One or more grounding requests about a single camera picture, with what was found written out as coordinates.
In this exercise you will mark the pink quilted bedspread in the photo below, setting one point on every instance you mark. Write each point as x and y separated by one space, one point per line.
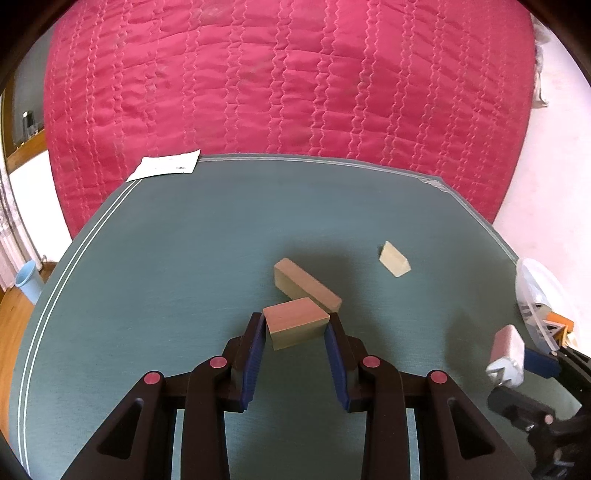
277 69

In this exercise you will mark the triangular wooden block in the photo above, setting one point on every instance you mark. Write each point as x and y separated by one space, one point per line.
395 261

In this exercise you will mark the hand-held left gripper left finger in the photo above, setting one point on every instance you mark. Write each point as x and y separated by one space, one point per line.
253 364

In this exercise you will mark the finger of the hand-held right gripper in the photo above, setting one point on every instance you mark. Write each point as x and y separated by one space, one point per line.
521 406
540 364

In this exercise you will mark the light blue waste bin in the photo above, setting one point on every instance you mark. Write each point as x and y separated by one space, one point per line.
28 284

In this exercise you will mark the dark bottle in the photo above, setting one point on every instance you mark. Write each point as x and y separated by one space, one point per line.
27 122

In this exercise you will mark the wooden shelf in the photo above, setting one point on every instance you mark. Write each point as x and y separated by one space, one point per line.
27 147

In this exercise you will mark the white charger adapter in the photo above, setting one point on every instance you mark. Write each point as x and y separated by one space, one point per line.
508 355

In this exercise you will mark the patterned sheer curtain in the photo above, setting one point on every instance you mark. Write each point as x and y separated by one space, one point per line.
9 230

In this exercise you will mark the grey white cloth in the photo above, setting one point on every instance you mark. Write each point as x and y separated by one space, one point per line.
540 60

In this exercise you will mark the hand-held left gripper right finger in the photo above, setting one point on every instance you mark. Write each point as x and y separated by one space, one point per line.
336 369

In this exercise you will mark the white black-striped triangular block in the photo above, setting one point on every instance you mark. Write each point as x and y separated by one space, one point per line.
538 318

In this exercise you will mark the white paper sheet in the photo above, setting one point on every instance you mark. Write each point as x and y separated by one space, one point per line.
166 165

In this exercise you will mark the clear plastic container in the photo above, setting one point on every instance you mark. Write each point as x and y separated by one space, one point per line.
531 281

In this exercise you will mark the brown rectangular wooden block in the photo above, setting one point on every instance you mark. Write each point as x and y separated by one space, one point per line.
295 323

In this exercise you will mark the orange black-striped triangular block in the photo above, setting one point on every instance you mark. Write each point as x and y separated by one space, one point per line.
561 321

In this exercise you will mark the long tan wooden block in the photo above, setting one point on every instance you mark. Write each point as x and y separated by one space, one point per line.
300 281

